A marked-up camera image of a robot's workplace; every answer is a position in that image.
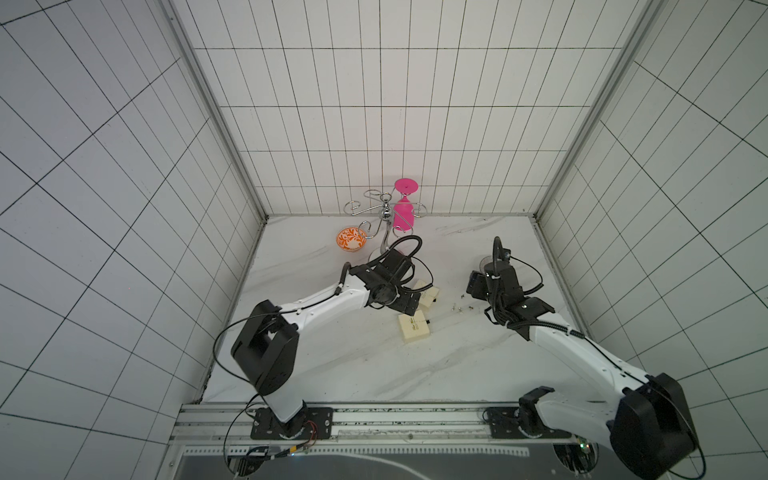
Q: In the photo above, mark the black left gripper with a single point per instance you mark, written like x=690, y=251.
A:
x=400, y=305

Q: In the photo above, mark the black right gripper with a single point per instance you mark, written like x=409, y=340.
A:
x=480, y=287

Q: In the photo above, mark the cream jewelry box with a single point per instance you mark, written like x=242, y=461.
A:
x=427, y=297
x=415, y=327

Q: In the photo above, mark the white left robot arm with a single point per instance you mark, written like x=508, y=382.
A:
x=266, y=348

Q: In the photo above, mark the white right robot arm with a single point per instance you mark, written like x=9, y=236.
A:
x=644, y=419

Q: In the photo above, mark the chrome jewelry stand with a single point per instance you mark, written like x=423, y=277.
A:
x=382, y=206

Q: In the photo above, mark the purple striped glass bowl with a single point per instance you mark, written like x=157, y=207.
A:
x=483, y=264

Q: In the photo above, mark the orange patterned small bowl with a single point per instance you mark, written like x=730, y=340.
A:
x=351, y=239

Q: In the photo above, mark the pink goblet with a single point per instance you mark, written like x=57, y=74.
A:
x=404, y=216

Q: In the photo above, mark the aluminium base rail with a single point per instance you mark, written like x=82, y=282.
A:
x=337, y=424

